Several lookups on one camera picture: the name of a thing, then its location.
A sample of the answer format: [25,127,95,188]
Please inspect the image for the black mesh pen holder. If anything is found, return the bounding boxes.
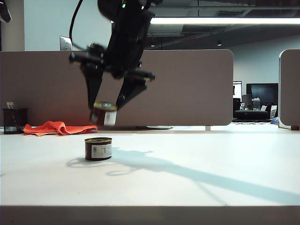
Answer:
[2,108,29,135]

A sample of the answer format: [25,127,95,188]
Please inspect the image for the narrow grey desk divider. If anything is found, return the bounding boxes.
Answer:
[278,49,300,128]

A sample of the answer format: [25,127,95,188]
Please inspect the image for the tomato can with white lettering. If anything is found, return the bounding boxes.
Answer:
[90,101,118,128]

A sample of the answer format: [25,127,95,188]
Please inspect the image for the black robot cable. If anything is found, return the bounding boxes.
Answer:
[69,0,89,51]

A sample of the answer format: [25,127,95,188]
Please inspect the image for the tomato can with barcode label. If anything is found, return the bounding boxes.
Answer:
[84,137,113,161]

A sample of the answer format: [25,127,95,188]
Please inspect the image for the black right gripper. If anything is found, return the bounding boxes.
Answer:
[68,11,156,111]

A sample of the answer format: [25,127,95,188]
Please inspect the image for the wide grey desk divider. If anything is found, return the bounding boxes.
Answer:
[0,49,234,129]

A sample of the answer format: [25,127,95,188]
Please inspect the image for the metal wall switch plate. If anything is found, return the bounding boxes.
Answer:
[60,35,73,51]

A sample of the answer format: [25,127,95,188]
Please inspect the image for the orange cloth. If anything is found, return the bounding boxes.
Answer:
[23,120,98,136]

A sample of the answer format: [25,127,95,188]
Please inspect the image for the computer monitor with white screen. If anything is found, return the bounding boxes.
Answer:
[233,80,242,99]

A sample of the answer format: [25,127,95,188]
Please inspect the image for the black round sofa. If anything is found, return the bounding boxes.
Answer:
[233,110,270,120]

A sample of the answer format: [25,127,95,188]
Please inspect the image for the large black screen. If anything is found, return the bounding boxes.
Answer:
[246,82,279,104]

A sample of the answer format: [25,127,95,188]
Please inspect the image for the long ceiling light strip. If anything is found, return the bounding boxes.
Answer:
[110,17,300,25]

